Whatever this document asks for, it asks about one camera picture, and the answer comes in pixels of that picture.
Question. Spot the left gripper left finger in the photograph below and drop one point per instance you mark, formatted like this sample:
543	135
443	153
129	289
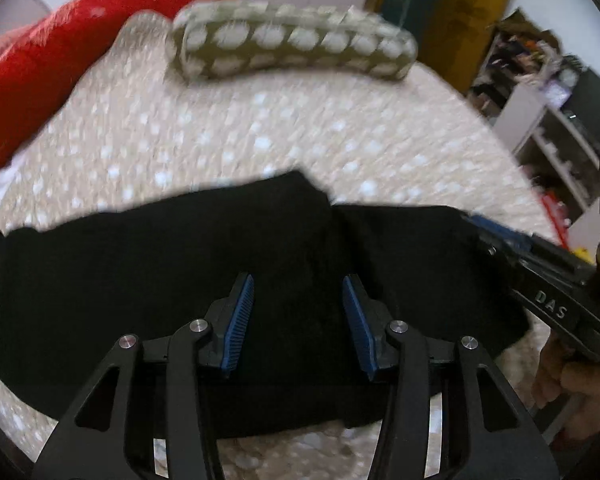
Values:
99	437

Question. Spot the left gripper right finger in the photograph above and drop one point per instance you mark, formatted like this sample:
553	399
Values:
486	431

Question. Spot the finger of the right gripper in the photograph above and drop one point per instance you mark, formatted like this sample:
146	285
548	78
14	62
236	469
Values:
499	238

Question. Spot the black pants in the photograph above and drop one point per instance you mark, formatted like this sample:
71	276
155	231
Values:
67	294

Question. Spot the right hand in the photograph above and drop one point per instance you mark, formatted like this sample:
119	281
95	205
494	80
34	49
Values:
558	372

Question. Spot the white shelf unit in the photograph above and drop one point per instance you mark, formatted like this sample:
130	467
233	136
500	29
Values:
552	150

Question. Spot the yellow wooden door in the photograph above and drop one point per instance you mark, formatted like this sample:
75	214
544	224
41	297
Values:
456	36

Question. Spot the beige spotted bed quilt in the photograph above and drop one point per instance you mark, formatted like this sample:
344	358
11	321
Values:
132	131

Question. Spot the red long bolster pillow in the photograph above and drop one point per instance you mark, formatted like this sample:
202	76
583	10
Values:
40	69

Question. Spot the olive hedgehog print pillow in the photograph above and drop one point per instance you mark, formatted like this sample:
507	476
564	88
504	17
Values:
214	39

